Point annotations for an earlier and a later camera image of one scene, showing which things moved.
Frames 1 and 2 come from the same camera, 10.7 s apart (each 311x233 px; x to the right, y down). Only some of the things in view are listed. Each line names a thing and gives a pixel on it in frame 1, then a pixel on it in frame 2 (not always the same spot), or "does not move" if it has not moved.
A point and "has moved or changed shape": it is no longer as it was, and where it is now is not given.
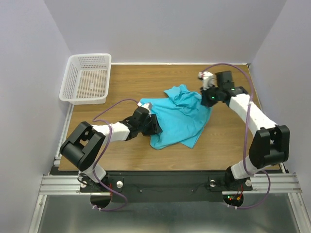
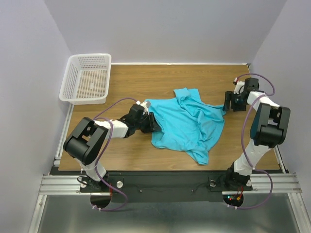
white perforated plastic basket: x=87 y=79 does not move
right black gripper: x=204 y=99 → x=229 y=95
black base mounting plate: x=163 y=186 does not move
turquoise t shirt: x=181 y=116 has moved or changed shape
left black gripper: x=155 y=128 does not move
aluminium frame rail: x=70 y=185 does not move
